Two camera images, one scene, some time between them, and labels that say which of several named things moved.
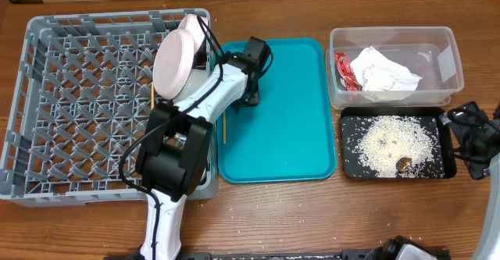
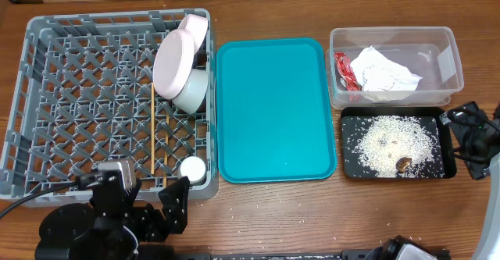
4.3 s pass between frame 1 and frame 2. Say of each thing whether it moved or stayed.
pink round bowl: stayed
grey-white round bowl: stayed
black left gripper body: moved
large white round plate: stayed
